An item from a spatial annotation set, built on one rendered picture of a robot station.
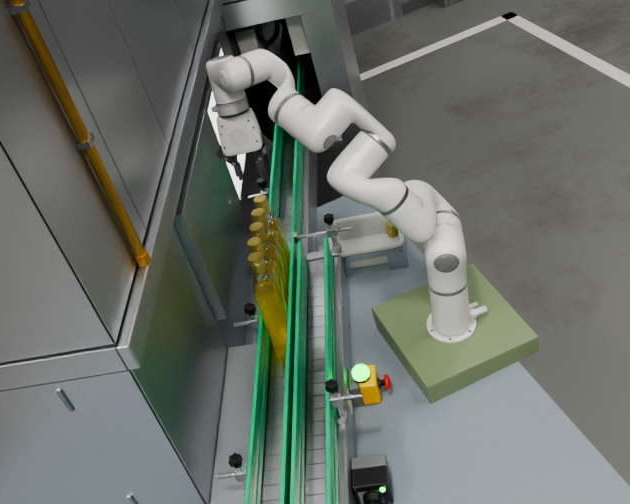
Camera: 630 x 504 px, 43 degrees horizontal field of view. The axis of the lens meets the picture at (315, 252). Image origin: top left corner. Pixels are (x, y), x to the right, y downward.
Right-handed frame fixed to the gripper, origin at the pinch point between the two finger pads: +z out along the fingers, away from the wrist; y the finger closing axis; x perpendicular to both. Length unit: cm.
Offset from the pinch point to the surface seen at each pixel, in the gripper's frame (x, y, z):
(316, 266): 12.0, 8.4, 35.2
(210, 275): -18.4, -12.3, 18.4
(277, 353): -18.0, -1.8, 43.3
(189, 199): -16.5, -12.2, -1.0
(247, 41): 103, -11, -16
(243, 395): -30, -10, 46
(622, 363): 57, 99, 115
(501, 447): -41, 49, 63
